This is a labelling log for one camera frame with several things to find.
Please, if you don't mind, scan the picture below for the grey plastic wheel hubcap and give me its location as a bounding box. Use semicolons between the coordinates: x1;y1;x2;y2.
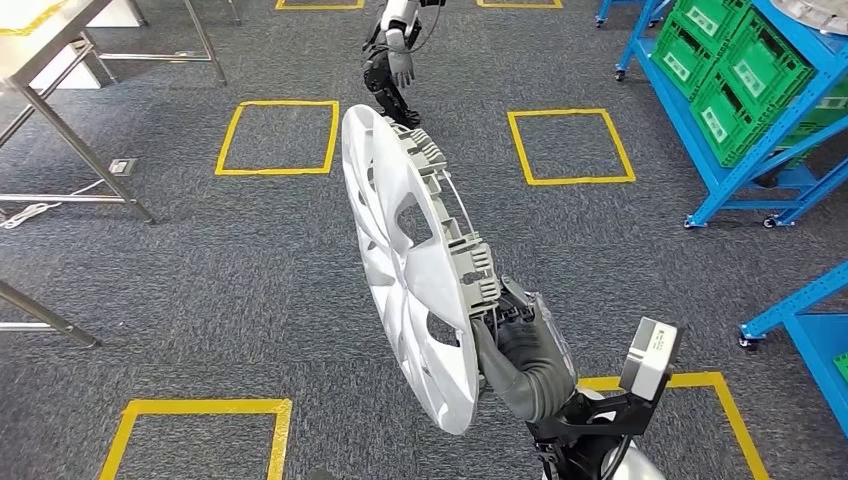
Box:
771;0;848;36
341;103;501;437

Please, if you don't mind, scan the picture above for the blue metal shelf rack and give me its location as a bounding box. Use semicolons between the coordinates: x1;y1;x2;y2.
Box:
737;260;848;440
612;0;848;230
594;0;672;29

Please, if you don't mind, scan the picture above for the yellow floor tape square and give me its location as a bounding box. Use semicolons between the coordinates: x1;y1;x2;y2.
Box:
215;100;340;177

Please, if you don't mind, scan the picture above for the white black humanoid robot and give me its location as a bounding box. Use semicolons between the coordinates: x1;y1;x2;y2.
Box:
360;0;448;130

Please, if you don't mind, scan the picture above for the yellow tape rectangle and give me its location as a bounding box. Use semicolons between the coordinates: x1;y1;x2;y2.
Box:
0;0;71;38

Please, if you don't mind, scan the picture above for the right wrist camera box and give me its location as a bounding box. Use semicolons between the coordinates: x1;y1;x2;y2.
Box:
619;316;684;403

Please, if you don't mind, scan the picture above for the black camera cable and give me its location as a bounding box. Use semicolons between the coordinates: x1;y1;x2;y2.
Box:
596;431;632;480

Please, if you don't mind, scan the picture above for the white floor cable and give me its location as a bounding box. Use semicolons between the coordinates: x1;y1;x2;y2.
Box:
0;178;107;230

